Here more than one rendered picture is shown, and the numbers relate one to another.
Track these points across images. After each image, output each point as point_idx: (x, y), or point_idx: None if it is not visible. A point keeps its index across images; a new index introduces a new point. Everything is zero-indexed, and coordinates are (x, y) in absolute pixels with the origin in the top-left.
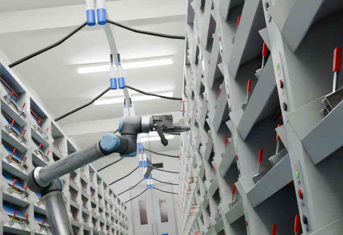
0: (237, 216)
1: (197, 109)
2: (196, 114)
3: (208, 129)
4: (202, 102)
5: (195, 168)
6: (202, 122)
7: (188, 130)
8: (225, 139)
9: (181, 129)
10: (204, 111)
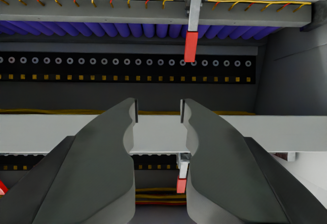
0: None
1: (325, 196)
2: (326, 182)
3: (316, 98)
4: (25, 150)
5: None
6: (280, 128)
7: (181, 101)
8: None
9: (120, 129)
10: (82, 125)
